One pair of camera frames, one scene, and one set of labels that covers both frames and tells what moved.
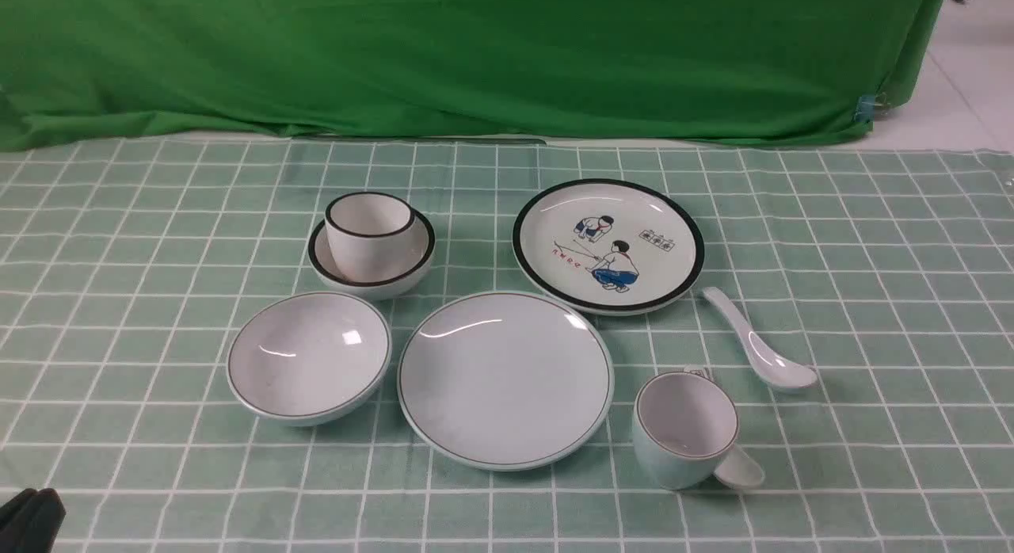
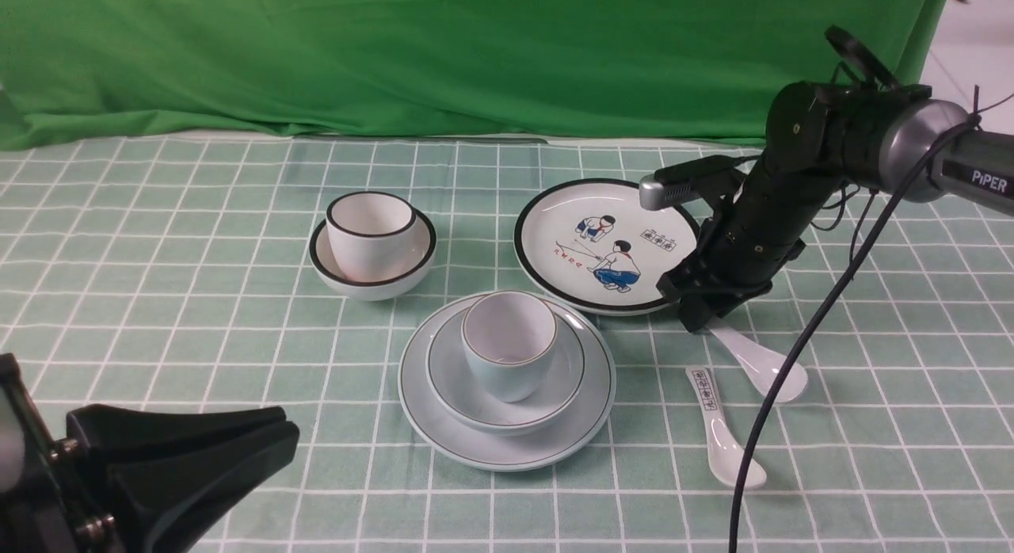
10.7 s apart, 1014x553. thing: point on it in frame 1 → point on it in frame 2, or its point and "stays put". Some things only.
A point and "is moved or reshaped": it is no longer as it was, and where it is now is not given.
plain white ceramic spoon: x=773 y=369 is moved or reshaped
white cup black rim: x=371 y=235 stays put
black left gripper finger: x=30 y=521 → x=164 y=496
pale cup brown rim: x=682 y=423 → x=508 y=338
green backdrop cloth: x=85 y=64 stays put
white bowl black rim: x=419 y=261 stays put
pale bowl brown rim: x=310 y=360 → x=451 y=374
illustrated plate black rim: x=615 y=246 stays put
